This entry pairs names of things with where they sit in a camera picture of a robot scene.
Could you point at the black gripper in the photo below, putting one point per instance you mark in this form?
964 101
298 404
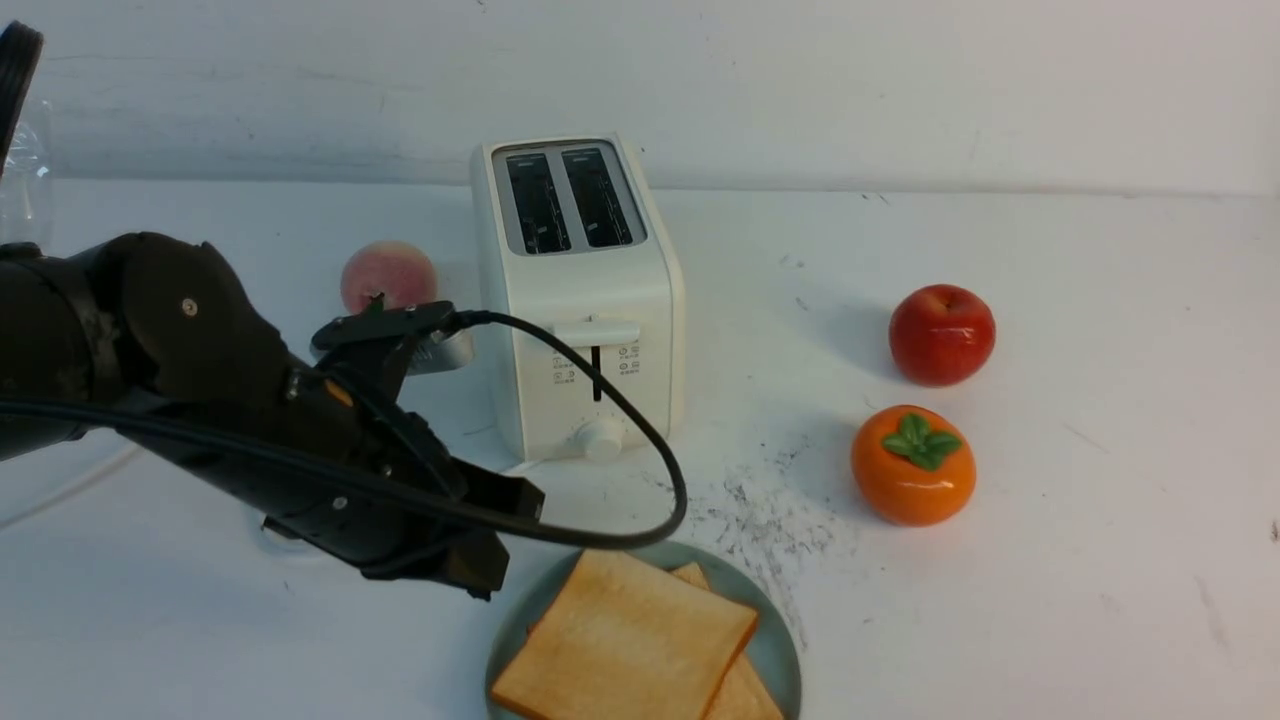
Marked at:
334 462

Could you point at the toast slice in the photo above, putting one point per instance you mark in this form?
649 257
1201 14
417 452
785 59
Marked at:
742 693
625 640

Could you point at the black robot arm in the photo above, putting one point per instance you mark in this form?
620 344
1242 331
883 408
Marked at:
160 327

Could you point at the white two-slot toaster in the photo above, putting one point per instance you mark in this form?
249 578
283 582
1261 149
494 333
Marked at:
569 238

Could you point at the pink peach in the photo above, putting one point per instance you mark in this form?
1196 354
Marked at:
397 273

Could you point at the light green plate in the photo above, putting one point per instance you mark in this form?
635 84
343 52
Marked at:
772 650

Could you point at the orange persimmon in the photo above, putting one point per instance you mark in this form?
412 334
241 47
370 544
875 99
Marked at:
913 467

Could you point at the red apple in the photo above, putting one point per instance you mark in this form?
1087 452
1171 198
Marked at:
941 335

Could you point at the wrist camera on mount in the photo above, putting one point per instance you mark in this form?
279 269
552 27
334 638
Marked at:
387 346

